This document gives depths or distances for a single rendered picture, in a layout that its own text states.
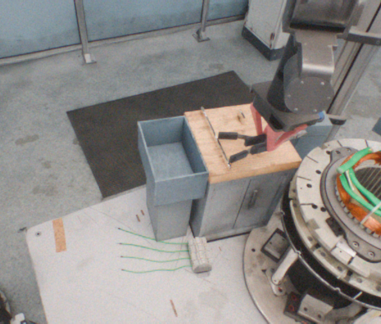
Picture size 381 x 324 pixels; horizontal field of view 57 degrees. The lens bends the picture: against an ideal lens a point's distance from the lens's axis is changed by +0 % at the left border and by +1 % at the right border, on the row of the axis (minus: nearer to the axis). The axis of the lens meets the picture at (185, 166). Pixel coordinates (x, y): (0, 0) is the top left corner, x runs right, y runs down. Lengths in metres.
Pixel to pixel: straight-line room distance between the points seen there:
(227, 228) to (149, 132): 0.32
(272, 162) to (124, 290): 0.44
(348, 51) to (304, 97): 0.59
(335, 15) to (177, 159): 0.46
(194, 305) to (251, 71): 2.30
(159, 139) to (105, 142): 1.39
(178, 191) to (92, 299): 0.33
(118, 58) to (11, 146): 1.11
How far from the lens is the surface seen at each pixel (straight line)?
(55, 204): 1.98
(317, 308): 0.87
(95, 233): 0.94
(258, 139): 0.63
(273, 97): 0.55
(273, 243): 0.90
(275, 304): 0.88
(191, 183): 0.70
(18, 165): 2.20
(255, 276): 0.89
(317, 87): 0.45
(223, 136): 0.73
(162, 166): 0.79
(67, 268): 0.91
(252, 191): 0.80
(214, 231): 0.90
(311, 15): 0.48
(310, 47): 0.47
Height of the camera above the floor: 1.59
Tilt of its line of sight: 49 degrees down
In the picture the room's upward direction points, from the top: 7 degrees clockwise
